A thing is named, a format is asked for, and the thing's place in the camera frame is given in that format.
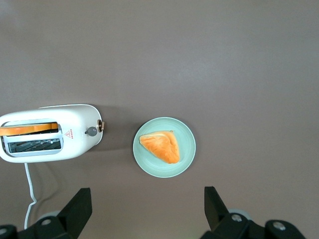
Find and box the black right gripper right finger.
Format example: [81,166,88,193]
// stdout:
[200,186,306,239]

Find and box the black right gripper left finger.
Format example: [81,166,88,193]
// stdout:
[17,188,93,239]

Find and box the white two-slot toaster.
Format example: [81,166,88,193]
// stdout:
[0,104,106,164]

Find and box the toast slice in toaster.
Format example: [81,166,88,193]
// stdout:
[0,122,59,136]

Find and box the pale green round plate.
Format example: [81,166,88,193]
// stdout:
[133,117,196,178]

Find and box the triangular orange bread piece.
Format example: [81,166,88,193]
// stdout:
[139,130,180,165]

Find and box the white toaster power cord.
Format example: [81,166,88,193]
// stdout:
[24,162,38,230]

